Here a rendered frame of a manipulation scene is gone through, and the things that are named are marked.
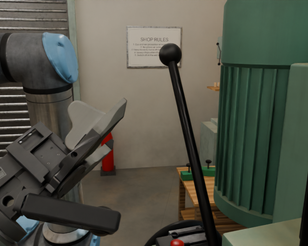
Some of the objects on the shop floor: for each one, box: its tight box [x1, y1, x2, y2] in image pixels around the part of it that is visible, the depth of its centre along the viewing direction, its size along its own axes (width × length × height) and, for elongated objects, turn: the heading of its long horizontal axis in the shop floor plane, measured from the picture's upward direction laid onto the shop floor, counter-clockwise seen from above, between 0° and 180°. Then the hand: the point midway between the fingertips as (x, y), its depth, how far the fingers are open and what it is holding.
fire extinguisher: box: [100, 132, 116, 176], centre depth 339 cm, size 18×19×60 cm
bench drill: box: [199, 36, 222, 166], centre depth 282 cm, size 48×62×158 cm
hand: (122, 125), depth 43 cm, fingers open, 14 cm apart
